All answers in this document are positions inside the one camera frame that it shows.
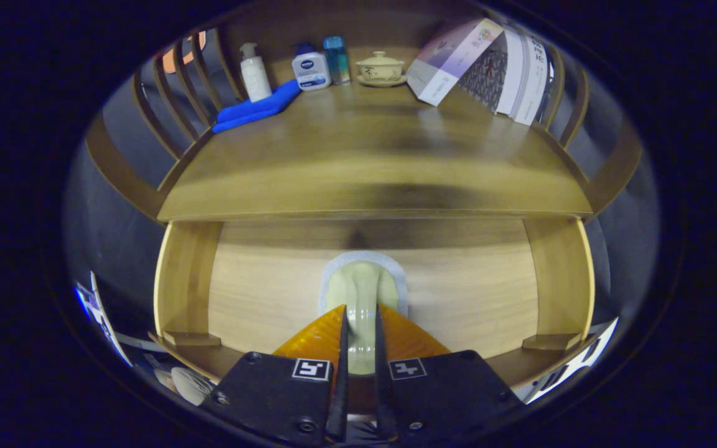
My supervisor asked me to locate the blue folded cloth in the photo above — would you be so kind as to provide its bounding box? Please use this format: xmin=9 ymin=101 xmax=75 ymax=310
xmin=212 ymin=79 xmax=302 ymax=134

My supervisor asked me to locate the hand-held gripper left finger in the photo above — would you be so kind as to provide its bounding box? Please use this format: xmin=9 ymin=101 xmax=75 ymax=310
xmin=200 ymin=304 xmax=350 ymax=446

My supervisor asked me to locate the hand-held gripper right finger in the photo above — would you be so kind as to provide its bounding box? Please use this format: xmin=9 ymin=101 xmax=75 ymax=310
xmin=374 ymin=303 xmax=524 ymax=444

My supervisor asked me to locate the pale green ceramic ornament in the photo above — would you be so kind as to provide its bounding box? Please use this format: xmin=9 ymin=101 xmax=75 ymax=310
xmin=318 ymin=250 xmax=410 ymax=376

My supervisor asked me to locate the beige lidded teacup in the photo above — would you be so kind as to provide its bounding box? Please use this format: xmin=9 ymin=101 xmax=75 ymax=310
xmin=356 ymin=51 xmax=408 ymax=88

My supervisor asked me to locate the teal bottle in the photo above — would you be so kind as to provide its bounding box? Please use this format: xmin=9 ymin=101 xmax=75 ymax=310
xmin=323 ymin=35 xmax=352 ymax=86

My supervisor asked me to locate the brown wooden drawer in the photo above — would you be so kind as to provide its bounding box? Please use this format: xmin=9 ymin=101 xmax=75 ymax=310
xmin=153 ymin=218 xmax=597 ymax=386

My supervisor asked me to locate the white book with patterned cover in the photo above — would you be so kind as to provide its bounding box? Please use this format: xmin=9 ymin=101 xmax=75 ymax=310
xmin=457 ymin=30 xmax=524 ymax=116

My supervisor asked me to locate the wooden countertop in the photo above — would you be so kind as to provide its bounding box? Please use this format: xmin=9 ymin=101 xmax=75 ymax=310
xmin=157 ymin=47 xmax=594 ymax=223

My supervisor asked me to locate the white rounded object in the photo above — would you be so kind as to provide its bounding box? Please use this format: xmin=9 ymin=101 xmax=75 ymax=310
xmin=171 ymin=366 xmax=216 ymax=406

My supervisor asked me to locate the lilac book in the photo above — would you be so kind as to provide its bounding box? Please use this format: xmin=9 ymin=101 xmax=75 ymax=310
xmin=406 ymin=17 xmax=505 ymax=107

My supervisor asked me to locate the white bottle with blue cap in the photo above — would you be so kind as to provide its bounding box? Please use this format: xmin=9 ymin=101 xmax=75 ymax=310
xmin=291 ymin=42 xmax=332 ymax=92

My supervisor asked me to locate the white book with black lettering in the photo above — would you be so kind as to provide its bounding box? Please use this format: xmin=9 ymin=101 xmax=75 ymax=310
xmin=511 ymin=34 xmax=549 ymax=126

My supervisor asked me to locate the white pump bottle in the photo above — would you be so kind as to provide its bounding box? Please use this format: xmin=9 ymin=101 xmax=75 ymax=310
xmin=239 ymin=42 xmax=273 ymax=103

